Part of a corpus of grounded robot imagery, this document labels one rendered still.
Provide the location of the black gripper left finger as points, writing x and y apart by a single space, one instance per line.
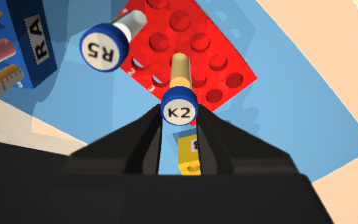
124 149

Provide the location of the blue tube rack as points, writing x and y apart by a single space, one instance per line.
26 27

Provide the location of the red rack with round wells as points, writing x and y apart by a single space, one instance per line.
206 40

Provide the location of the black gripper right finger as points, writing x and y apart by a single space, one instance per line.
236 151

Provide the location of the light blue mat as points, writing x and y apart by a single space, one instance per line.
290 105

